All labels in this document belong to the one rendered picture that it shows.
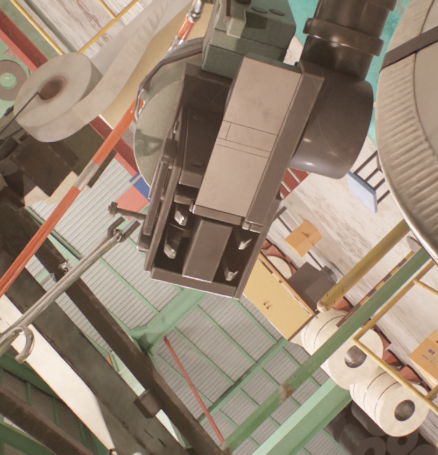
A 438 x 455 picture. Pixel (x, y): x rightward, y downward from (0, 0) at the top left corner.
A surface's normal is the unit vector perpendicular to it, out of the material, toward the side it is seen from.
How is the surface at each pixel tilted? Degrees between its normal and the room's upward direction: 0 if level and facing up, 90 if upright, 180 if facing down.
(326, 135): 74
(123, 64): 86
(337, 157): 56
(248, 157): 65
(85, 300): 33
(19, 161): 123
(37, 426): 90
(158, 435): 140
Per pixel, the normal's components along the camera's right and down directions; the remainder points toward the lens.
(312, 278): -0.62, -0.67
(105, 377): 0.75, -0.36
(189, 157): 0.29, -0.79
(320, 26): -0.67, 0.04
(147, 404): 0.53, -0.29
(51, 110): -0.43, -0.49
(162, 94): 0.00, 0.56
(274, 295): 0.32, 0.27
